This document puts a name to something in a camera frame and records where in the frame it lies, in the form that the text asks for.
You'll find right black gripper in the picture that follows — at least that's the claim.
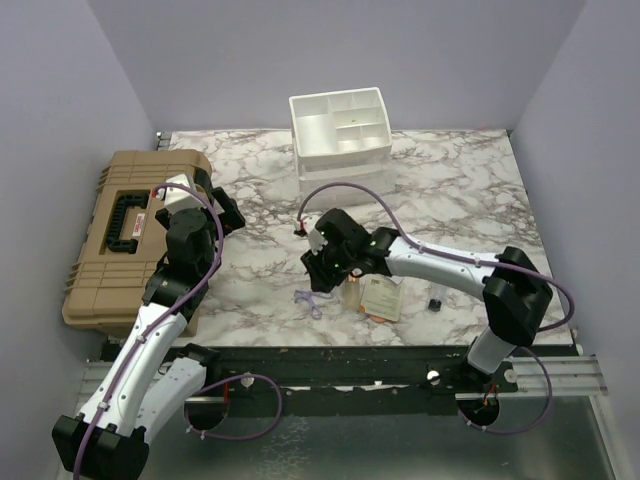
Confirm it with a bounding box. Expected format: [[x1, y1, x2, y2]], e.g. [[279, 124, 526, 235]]
[[300, 237, 355, 294]]

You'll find purple eyelash curler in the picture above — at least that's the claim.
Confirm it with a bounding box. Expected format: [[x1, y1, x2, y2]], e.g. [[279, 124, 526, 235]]
[[293, 289, 334, 320]]

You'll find white makeup organizer with drawers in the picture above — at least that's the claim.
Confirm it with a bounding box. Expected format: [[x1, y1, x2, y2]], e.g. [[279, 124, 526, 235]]
[[289, 87, 397, 199]]

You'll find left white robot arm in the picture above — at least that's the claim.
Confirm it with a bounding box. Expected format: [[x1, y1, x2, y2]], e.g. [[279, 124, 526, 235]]
[[52, 169, 245, 479]]

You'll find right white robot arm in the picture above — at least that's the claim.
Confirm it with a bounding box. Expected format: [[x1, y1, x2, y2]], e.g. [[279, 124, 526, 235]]
[[296, 208, 553, 391]]

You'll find frosted gold cap bottle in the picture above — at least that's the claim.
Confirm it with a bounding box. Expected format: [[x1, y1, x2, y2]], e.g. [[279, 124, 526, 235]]
[[342, 275, 361, 312]]

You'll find cream sachet with barcode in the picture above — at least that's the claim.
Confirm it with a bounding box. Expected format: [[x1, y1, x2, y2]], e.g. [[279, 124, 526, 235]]
[[360, 276, 404, 322]]

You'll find tan hard tool case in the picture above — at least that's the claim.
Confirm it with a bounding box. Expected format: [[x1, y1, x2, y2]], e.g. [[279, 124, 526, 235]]
[[62, 150, 212, 338]]

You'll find clear vial black cap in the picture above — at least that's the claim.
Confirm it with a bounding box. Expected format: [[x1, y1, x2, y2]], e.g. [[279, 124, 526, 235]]
[[427, 282, 447, 312]]

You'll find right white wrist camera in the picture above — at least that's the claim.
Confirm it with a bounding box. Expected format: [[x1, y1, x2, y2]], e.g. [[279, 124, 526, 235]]
[[294, 228, 328, 255]]

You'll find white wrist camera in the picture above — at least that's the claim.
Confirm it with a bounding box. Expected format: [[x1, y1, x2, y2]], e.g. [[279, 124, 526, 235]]
[[152, 173, 201, 215], [294, 228, 328, 255]]

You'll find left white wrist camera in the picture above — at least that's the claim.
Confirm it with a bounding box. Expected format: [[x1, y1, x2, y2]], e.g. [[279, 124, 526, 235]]
[[152, 173, 201, 215]]

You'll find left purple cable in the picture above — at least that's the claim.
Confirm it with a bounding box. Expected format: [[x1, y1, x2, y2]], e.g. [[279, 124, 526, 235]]
[[72, 183, 284, 480]]

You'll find purple cable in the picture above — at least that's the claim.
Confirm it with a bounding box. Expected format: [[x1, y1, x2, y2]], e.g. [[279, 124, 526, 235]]
[[72, 183, 284, 480], [297, 182, 576, 435]]

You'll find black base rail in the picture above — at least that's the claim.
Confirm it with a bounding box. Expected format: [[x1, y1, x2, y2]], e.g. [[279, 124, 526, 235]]
[[99, 339, 521, 419]]

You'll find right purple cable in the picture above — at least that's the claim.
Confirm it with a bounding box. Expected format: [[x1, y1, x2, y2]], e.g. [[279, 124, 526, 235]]
[[297, 182, 576, 435]]

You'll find aluminium rail frame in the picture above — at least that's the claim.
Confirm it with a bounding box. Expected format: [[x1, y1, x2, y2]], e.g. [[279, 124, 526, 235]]
[[54, 352, 616, 480]]

